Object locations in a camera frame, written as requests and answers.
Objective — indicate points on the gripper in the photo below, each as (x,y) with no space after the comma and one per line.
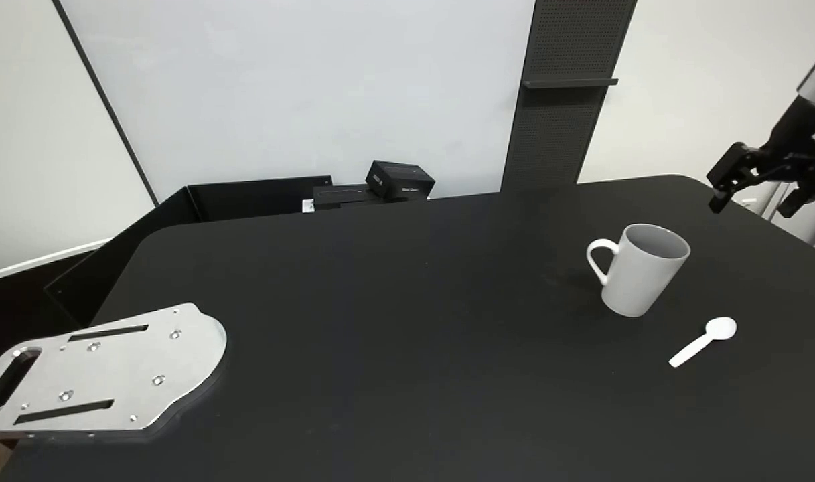
(799,130)

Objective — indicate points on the white plastic spoon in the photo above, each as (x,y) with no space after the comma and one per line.
(718,330)

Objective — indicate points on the white ceramic mug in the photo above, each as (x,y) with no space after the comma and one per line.
(641,281)

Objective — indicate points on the black perforated panel with shelf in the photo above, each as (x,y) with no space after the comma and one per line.
(561,127)

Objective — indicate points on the black cardboard box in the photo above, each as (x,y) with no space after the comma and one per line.
(399,179)

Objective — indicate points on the flat black box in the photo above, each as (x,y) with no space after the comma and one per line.
(343,197)

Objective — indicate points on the large white board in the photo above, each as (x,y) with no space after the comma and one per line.
(300,87)

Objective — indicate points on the silver metal mounting plate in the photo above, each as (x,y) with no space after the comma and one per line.
(126,375)

